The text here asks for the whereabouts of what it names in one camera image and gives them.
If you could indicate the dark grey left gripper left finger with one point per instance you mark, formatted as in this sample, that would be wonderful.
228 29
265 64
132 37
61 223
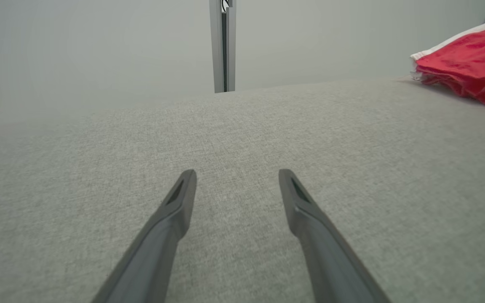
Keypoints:
162 244

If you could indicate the red and white sports garment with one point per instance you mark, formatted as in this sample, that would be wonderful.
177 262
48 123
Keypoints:
474 63

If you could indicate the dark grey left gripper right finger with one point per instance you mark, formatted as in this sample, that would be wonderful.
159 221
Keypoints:
322 248

